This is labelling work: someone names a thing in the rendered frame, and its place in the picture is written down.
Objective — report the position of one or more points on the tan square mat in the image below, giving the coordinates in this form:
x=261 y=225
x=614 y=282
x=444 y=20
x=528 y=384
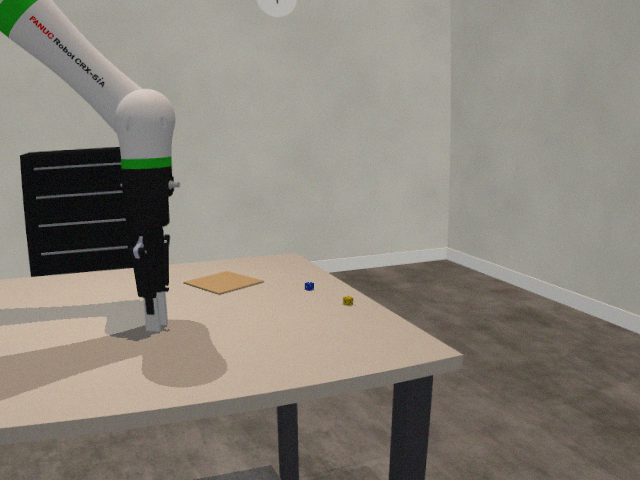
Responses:
x=223 y=282

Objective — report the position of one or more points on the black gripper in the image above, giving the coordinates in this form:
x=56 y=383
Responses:
x=149 y=218

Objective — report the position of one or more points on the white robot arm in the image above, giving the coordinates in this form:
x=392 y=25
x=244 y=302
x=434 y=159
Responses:
x=144 y=119

